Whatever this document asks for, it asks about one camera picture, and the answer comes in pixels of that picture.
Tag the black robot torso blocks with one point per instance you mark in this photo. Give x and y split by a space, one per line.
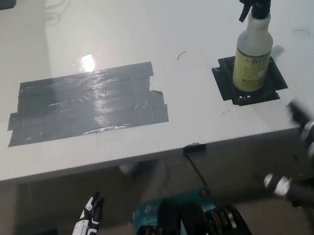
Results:
196 229

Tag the black tape square marker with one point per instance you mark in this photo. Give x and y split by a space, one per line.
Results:
277 77

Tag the small black table-edge clip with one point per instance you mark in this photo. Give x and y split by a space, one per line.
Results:
194 148

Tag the spray bottle with yellow-green label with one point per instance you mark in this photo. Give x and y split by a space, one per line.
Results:
249 55

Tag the teal router box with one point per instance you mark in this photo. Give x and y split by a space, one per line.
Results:
146 210

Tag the large grey duct tape patch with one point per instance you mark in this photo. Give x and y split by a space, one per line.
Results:
85 104

